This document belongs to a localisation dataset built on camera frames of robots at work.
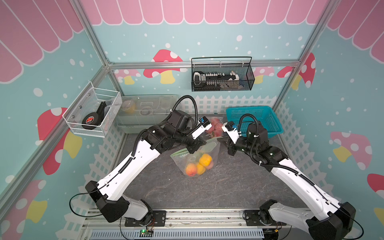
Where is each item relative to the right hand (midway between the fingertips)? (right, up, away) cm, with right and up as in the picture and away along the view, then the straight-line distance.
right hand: (219, 138), depth 71 cm
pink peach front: (-3, -17, +14) cm, 22 cm away
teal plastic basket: (+42, +15, +41) cm, 61 cm away
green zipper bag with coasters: (-12, -16, +13) cm, 24 cm away
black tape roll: (-59, +8, -3) cm, 60 cm away
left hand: (-8, -2, -5) cm, 10 cm away
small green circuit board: (-36, -47, +2) cm, 59 cm away
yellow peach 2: (-9, -18, +12) cm, 23 cm away
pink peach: (+2, +10, +34) cm, 36 cm away
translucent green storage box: (-49, +15, +28) cm, 59 cm away
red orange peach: (-14, -17, +8) cm, 23 cm away
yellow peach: (-6, -13, +9) cm, 17 cm away
